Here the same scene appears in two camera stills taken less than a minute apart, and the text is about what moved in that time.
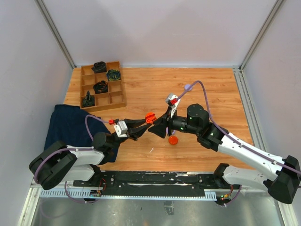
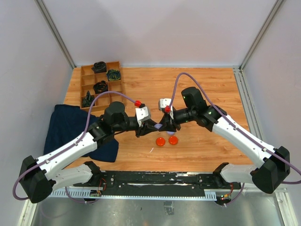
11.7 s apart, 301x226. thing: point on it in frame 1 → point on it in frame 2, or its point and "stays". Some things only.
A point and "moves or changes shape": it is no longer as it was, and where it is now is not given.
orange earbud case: (173, 140) stays
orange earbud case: (150, 117) moves or changes shape
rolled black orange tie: (100, 87) stays
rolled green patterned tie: (113, 75) stays
